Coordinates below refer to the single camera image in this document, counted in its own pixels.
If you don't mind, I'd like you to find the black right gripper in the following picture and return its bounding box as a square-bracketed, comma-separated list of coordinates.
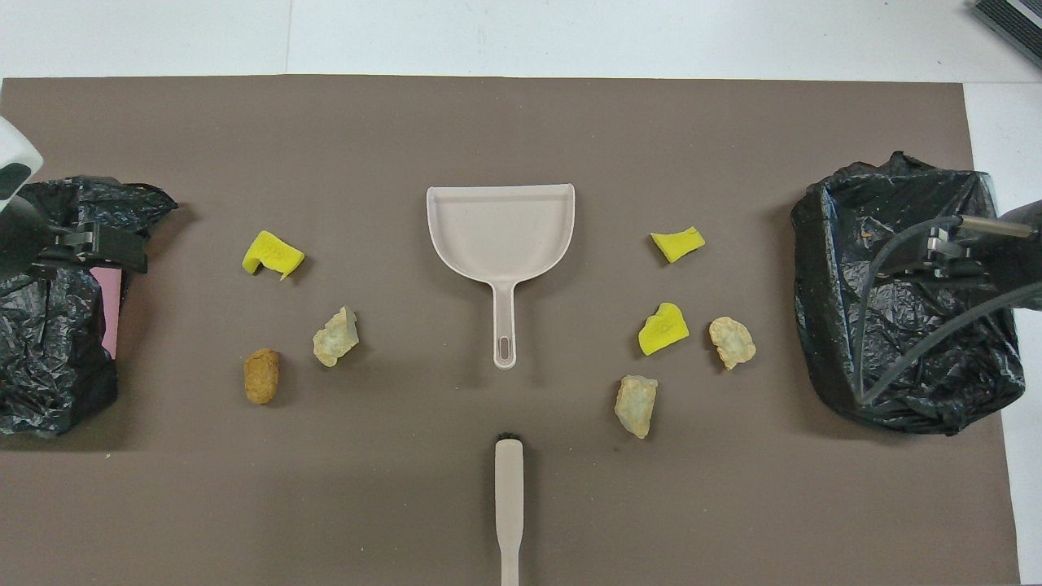
[876, 199, 1042, 310]

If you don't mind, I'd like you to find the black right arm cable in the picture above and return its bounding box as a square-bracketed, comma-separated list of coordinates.
[851, 213, 1042, 406]

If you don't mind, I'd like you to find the crumpled black trash bag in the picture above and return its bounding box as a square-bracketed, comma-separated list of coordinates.
[0, 175, 178, 440]

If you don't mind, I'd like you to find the black bag lined bin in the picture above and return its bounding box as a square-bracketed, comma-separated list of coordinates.
[790, 151, 1027, 436]

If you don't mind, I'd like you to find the tan foam chunk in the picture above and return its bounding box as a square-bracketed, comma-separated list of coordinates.
[708, 317, 757, 371]

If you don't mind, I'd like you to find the pale foam chunk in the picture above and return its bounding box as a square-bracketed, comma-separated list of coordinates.
[614, 374, 659, 440]
[313, 306, 361, 368]

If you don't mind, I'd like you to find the pink bin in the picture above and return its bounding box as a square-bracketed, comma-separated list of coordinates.
[90, 267, 125, 361]

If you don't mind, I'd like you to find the yellow sponge piece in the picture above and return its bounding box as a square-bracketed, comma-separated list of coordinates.
[637, 302, 690, 357]
[650, 226, 707, 264]
[242, 230, 306, 281]

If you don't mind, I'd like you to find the beige hand brush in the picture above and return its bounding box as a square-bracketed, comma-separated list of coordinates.
[494, 433, 526, 586]

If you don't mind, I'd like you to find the dark ribbed device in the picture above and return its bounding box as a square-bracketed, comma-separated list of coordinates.
[970, 0, 1042, 70]

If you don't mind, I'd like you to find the brown foam nugget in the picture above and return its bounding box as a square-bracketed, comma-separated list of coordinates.
[243, 348, 281, 405]

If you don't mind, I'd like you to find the brown table mat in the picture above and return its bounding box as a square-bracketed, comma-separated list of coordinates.
[0, 75, 1021, 586]

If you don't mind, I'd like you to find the beige plastic dustpan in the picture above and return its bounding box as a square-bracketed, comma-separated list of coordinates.
[426, 184, 576, 371]

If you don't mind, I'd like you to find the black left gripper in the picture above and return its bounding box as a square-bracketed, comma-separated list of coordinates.
[0, 199, 149, 279]

